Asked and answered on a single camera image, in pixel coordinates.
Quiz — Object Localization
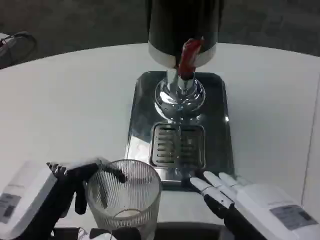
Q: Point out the red tap lever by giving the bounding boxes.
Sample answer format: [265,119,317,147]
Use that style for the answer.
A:
[177,36,206,76]

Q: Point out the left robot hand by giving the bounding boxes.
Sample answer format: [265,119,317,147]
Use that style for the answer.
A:
[0,155,141,240]

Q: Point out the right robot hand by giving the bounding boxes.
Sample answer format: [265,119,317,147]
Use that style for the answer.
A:
[189,170,320,240]

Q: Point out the black cable with plug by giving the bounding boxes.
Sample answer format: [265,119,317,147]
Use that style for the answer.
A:
[0,30,38,70]

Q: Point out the slotted steel drain grid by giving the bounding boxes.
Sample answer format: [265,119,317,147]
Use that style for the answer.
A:
[149,122,206,168]

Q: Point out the clear ribbed glass cup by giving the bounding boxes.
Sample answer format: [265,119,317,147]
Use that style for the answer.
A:
[84,159,164,230]

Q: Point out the black drink dispenser chrome stand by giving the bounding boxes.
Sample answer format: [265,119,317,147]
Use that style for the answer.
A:
[145,0,219,119]

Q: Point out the steel drip tray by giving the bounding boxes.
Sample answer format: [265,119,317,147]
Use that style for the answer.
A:
[125,70,236,192]

